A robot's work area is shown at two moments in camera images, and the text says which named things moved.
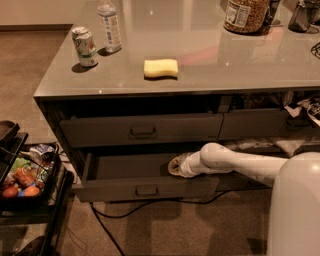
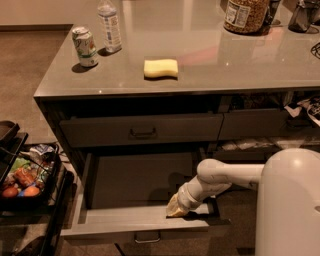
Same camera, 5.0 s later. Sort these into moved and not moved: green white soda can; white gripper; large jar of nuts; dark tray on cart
Moved: white gripper
Not moved: dark tray on cart; green white soda can; large jar of nuts
